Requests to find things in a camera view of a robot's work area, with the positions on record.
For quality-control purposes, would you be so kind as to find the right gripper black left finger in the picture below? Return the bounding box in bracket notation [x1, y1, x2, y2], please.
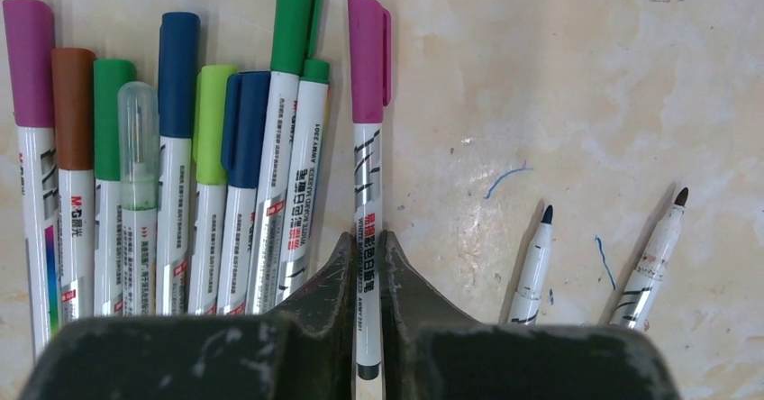
[21, 233, 357, 399]

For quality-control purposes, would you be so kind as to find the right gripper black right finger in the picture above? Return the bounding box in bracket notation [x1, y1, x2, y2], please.
[382, 232, 680, 399]

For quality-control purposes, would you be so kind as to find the marker, blue cap, purple end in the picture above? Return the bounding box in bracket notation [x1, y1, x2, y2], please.
[215, 70, 270, 315]

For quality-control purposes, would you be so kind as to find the marker, clear cap, green end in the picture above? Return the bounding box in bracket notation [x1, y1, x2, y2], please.
[117, 81, 159, 316]

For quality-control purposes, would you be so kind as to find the marker, navy cap, green end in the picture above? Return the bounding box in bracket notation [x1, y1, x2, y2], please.
[156, 12, 200, 315]

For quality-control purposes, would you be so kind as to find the marker, brown cap, yellow end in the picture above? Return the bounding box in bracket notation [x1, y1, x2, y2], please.
[51, 48, 96, 323]

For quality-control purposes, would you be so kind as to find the marker, purple cap, yellow end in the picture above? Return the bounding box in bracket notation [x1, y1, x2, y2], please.
[2, 0, 59, 357]

